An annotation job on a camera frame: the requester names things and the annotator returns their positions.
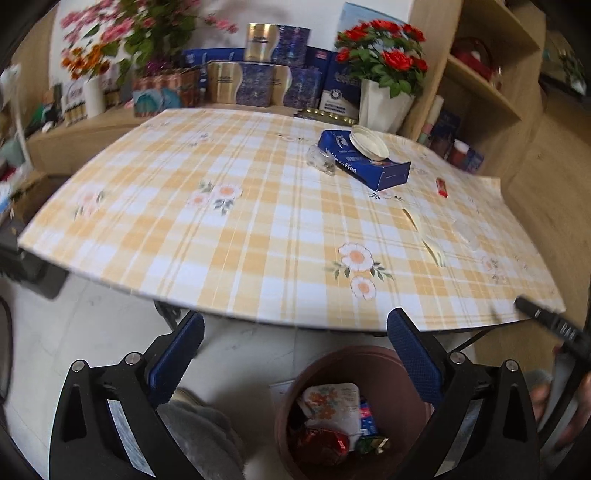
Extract white flower vase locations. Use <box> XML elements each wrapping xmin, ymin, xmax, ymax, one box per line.
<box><xmin>359</xmin><ymin>78</ymin><xmax>417</xmax><ymax>135</ymax></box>

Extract red rose bouquet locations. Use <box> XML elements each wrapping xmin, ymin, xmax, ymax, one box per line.
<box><xmin>334</xmin><ymin>19</ymin><xmax>430</xmax><ymax>99</ymax></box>

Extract gold tray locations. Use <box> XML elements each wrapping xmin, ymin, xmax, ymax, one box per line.
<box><xmin>295</xmin><ymin>108</ymin><xmax>356</xmax><ymax>126</ymax></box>

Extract brown trash bin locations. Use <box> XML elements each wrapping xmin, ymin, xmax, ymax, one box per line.
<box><xmin>274</xmin><ymin>344</ymin><xmax>437</xmax><ymax>480</ymax></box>

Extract floral printed packet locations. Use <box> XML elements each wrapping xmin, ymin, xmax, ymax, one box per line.
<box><xmin>297</xmin><ymin>381</ymin><xmax>361</xmax><ymax>433</ymax></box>

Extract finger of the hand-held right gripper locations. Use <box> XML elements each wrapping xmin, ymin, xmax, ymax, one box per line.
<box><xmin>514</xmin><ymin>295</ymin><xmax>591</xmax><ymax>359</ymax></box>

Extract red pot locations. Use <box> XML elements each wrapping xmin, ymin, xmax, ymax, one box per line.
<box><xmin>452</xmin><ymin>36</ymin><xmax>495</xmax><ymax>79</ymax></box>

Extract flat blue box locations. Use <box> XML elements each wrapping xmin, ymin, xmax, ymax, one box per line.
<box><xmin>182</xmin><ymin>48</ymin><xmax>246</xmax><ymax>70</ymax></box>

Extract red crushed snack bag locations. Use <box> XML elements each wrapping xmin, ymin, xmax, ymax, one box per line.
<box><xmin>295</xmin><ymin>426</ymin><xmax>351</xmax><ymax>467</ymax></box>

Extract tall white vase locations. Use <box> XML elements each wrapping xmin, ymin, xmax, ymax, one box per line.
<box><xmin>82</xmin><ymin>76</ymin><xmax>107</xmax><ymax>116</ymax></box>

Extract dark blue bag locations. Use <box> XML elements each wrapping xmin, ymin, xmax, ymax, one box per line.
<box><xmin>304</xmin><ymin>45</ymin><xmax>343</xmax><ymax>93</ymax></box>

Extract person's right hand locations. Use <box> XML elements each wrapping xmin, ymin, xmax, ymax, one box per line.
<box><xmin>531</xmin><ymin>383</ymin><xmax>591</xmax><ymax>455</ymax></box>

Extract white and blue box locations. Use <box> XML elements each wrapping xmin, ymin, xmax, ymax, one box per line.
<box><xmin>320</xmin><ymin>76</ymin><xmax>361</xmax><ymax>116</ymax></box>

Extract pink flower plant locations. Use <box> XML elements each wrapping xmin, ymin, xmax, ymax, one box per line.
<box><xmin>60</xmin><ymin>0</ymin><xmax>242</xmax><ymax>89</ymax></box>

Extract wooden shelving unit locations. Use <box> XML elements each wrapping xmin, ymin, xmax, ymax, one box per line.
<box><xmin>399</xmin><ymin>0</ymin><xmax>546</xmax><ymax>175</ymax></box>

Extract person's fleece-clad leg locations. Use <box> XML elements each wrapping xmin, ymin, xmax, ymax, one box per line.
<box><xmin>157</xmin><ymin>388</ymin><xmax>246</xmax><ymax>480</ymax></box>

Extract blue coffee box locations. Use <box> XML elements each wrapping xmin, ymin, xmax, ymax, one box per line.
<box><xmin>319</xmin><ymin>128</ymin><xmax>413</xmax><ymax>193</ymax></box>

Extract yellow checked tablecloth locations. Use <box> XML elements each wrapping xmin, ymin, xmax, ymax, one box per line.
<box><xmin>17</xmin><ymin>108</ymin><xmax>568</xmax><ymax>334</ymax></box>

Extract green plastic wrapper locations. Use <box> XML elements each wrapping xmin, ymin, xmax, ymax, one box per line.
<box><xmin>355</xmin><ymin>436</ymin><xmax>391</xmax><ymax>453</ymax></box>

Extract large light blue box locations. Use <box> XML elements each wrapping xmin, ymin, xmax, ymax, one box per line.
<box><xmin>339</xmin><ymin>2</ymin><xmax>407</xmax><ymax>47</ymax></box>

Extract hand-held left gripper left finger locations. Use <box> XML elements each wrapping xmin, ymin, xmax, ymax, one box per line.
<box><xmin>48</xmin><ymin>311</ymin><xmax>206</xmax><ymax>480</ymax></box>

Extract red cup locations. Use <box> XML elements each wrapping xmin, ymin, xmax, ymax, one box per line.
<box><xmin>450</xmin><ymin>139</ymin><xmax>472</xmax><ymax>165</ymax></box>

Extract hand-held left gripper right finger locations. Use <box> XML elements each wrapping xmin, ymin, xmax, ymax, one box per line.
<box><xmin>386</xmin><ymin>308</ymin><xmax>542</xmax><ymax>480</ymax></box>

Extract woven planter box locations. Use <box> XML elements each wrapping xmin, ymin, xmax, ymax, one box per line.
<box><xmin>131</xmin><ymin>66</ymin><xmax>202</xmax><ymax>119</ymax></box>

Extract potted flowers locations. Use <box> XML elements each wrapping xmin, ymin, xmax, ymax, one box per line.
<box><xmin>556</xmin><ymin>45</ymin><xmax>587</xmax><ymax>93</ymax></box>

